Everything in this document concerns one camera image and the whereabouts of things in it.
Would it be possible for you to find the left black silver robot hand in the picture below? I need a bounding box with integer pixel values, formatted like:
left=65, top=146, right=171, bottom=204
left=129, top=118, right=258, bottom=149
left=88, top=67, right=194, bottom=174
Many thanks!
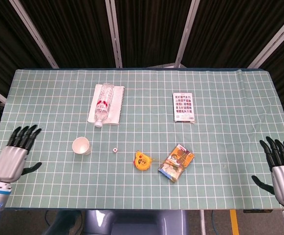
left=0, top=124, right=43, bottom=184

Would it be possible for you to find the white floral paper cup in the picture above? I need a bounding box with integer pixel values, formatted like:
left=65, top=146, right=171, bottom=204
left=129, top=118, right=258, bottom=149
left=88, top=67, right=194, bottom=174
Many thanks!
left=72, top=137, right=92, bottom=156

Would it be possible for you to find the yellow floor tape strip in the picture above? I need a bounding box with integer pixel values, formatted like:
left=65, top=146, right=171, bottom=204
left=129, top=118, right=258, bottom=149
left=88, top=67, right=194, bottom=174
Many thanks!
left=229, top=210, right=239, bottom=235

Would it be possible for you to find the white table leg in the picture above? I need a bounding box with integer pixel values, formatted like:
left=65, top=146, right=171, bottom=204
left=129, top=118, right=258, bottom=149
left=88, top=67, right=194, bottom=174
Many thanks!
left=199, top=210, right=206, bottom=235

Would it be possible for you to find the orange blue snack box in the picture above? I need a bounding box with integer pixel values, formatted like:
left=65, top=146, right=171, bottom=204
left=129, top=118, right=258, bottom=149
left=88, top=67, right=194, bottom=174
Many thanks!
left=157, top=143, right=195, bottom=184

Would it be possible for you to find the clear plastic water bottle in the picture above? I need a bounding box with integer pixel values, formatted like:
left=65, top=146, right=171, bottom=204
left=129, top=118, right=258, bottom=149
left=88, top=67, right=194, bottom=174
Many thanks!
left=94, top=82, right=115, bottom=128

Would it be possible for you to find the white spiral notebook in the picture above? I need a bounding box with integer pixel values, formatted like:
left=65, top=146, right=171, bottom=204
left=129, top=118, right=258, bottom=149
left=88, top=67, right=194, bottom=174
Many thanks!
left=87, top=84, right=126, bottom=126

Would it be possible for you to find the playing card box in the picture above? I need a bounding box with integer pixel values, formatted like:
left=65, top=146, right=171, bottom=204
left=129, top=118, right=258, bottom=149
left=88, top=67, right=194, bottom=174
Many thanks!
left=173, top=92, right=196, bottom=123

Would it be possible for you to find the yellow tape measure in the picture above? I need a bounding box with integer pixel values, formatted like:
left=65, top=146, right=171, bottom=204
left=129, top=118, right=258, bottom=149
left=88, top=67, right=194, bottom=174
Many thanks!
left=133, top=151, right=172, bottom=170

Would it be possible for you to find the grey robot torso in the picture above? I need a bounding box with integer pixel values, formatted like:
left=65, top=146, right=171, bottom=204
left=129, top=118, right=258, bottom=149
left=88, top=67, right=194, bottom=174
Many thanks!
left=44, top=210, right=189, bottom=235

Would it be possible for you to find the green grid tablecloth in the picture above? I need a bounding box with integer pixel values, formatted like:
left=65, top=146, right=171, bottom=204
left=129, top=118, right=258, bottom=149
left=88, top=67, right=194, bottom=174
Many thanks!
left=0, top=68, right=284, bottom=211

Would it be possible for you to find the blue floor cable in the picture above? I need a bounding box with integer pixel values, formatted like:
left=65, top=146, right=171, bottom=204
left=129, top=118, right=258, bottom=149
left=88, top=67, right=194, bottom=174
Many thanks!
left=211, top=210, right=218, bottom=235

